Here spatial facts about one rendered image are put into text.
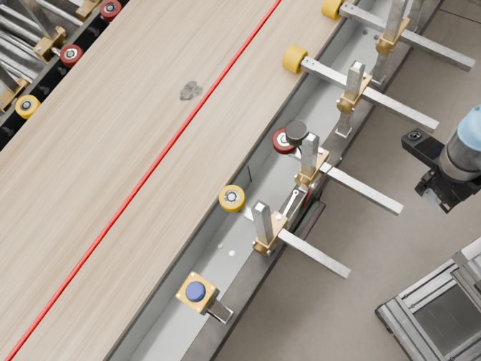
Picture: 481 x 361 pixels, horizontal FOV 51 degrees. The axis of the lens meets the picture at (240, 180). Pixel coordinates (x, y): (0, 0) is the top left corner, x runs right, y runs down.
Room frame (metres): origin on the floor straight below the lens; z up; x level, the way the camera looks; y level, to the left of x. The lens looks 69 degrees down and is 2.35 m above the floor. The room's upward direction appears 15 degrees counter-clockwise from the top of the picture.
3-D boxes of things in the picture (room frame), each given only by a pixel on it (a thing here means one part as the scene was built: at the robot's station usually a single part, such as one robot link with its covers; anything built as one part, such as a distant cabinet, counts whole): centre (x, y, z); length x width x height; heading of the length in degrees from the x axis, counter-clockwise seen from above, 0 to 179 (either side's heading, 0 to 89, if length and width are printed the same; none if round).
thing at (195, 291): (0.21, 0.16, 1.22); 0.04 x 0.04 x 0.02
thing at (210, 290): (0.21, 0.16, 1.18); 0.07 x 0.07 x 0.08; 42
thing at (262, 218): (0.39, -0.03, 0.92); 0.04 x 0.04 x 0.48; 42
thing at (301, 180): (0.57, -0.23, 0.85); 0.14 x 0.06 x 0.05; 132
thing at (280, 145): (0.66, -0.17, 0.85); 0.08 x 0.08 x 0.11
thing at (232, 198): (0.52, 0.04, 0.85); 0.08 x 0.08 x 0.11
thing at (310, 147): (0.55, -0.22, 0.87); 0.04 x 0.04 x 0.48; 42
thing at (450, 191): (0.24, -0.38, 1.46); 0.09 x 0.08 x 0.12; 18
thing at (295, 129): (0.59, -0.18, 1.01); 0.06 x 0.06 x 0.22; 42
